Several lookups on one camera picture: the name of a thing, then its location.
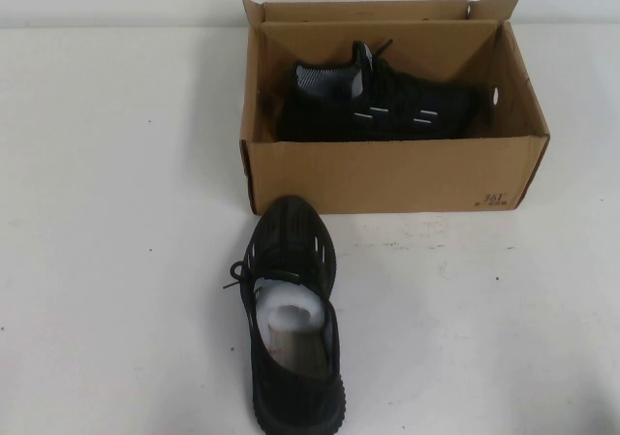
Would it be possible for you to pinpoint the brown cardboard shoe box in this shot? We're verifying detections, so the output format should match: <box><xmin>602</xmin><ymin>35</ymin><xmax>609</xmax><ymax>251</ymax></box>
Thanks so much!
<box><xmin>237</xmin><ymin>0</ymin><xmax>552</xmax><ymax>215</ymax></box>

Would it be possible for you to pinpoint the grey cardboard shoe insert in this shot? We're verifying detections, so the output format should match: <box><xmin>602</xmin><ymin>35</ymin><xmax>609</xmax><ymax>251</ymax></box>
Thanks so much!
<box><xmin>263</xmin><ymin>326</ymin><xmax>325</xmax><ymax>382</ymax></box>

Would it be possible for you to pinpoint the black knit sneaker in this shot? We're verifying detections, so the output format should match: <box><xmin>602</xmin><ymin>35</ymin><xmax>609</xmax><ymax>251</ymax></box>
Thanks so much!
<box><xmin>278</xmin><ymin>39</ymin><xmax>486</xmax><ymax>142</ymax></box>
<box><xmin>222</xmin><ymin>193</ymin><xmax>346</xmax><ymax>431</ymax></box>

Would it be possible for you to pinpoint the white foam shoe filler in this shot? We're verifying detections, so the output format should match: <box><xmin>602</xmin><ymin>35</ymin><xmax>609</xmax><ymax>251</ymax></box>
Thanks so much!
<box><xmin>254</xmin><ymin>279</ymin><xmax>326</xmax><ymax>342</ymax></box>

